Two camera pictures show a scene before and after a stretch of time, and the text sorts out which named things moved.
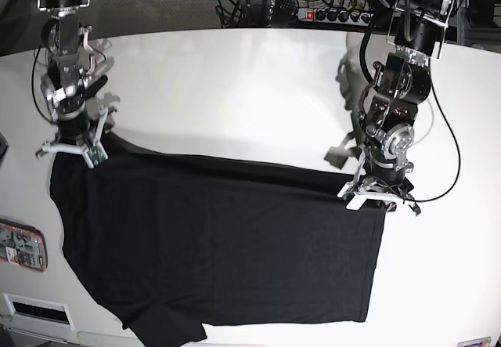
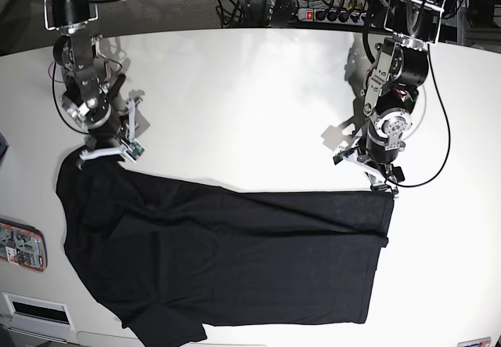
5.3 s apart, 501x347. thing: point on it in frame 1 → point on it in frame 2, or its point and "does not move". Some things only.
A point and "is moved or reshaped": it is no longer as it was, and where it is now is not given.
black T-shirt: x=167 y=242 is moved or reshaped
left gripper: x=81 y=134 → x=112 y=139
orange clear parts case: x=23 y=245 does not move
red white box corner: x=477 y=342 does not move
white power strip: x=334 y=16 does not move
